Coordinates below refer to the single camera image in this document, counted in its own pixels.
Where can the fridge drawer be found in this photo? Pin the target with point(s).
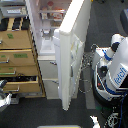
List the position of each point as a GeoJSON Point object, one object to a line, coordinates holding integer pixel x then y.
{"type": "Point", "coordinates": [51, 88]}
{"type": "Point", "coordinates": [48, 69]}

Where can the white fridge door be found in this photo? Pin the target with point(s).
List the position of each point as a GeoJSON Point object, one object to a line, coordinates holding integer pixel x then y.
{"type": "Point", "coordinates": [69, 41]}

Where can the wooden drawer cabinet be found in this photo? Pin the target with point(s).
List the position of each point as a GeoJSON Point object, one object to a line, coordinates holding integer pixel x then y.
{"type": "Point", "coordinates": [18, 59]}

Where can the white fridge body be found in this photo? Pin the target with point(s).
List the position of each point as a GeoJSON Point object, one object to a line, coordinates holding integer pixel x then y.
{"type": "Point", "coordinates": [46, 32]}

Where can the black white robot base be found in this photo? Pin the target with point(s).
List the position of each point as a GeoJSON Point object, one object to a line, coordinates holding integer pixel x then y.
{"type": "Point", "coordinates": [110, 76]}

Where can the food items in fridge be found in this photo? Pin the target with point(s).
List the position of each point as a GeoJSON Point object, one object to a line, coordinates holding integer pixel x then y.
{"type": "Point", "coordinates": [50, 11]}

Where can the upper fridge drawer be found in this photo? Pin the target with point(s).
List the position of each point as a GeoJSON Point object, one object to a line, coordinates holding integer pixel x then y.
{"type": "Point", "coordinates": [48, 69]}

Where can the lower fridge drawer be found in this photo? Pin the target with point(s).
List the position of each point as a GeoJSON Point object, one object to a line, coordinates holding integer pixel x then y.
{"type": "Point", "coordinates": [51, 88]}

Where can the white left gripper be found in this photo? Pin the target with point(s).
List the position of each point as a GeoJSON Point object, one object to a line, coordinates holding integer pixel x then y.
{"type": "Point", "coordinates": [5, 98]}

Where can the grey box on cabinet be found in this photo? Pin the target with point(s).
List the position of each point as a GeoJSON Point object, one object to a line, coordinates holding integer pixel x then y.
{"type": "Point", "coordinates": [14, 11]}

